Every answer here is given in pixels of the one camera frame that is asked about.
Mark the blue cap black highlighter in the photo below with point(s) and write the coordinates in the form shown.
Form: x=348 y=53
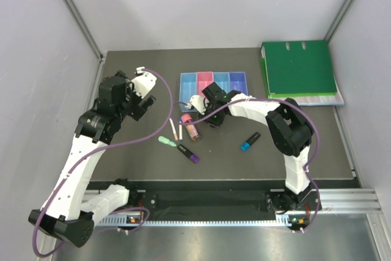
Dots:
x=250 y=141

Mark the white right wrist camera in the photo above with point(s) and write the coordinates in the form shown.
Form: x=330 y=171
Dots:
x=197 y=103

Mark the white marker orange cap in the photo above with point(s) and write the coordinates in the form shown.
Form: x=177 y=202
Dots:
x=175 y=134

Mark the green ring binder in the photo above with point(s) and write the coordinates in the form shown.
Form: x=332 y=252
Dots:
x=310 y=56

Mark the light blue plastic bin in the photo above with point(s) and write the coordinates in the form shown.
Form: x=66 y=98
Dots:
x=222 y=79

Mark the sky blue plastic bin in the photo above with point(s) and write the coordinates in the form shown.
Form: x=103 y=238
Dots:
x=188 y=86

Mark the pink plastic bin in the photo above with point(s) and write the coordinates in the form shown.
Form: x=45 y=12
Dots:
x=204 y=79

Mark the purple cap black highlighter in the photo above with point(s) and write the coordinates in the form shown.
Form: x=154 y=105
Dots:
x=188 y=154

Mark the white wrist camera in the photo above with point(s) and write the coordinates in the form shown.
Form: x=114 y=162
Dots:
x=197 y=103
x=144 y=82

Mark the white slotted cable duct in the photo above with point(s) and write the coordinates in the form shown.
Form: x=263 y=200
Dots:
x=127 y=221

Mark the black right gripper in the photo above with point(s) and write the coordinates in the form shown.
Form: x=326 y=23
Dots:
x=215 y=123

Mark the green glitter glue tube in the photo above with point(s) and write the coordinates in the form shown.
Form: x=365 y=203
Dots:
x=167 y=141

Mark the aluminium front rail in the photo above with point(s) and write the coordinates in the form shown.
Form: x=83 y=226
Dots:
x=329 y=200

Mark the white marker blue cap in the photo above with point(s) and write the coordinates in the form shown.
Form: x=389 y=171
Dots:
x=180 y=128

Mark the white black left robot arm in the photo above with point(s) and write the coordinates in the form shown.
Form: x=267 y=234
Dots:
x=64 y=215

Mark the pink lid pen jar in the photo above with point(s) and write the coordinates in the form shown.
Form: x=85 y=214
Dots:
x=193 y=133

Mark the purple-blue plastic bin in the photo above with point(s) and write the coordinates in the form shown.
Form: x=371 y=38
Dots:
x=238 y=82

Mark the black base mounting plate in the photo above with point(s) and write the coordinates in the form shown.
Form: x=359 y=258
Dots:
x=253 y=200

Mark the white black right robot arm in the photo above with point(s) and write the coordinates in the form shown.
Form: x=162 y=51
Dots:
x=290 y=130

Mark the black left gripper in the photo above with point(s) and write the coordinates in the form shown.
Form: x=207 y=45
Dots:
x=140 y=106

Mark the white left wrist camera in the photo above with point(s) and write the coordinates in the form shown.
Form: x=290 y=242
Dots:
x=144 y=82

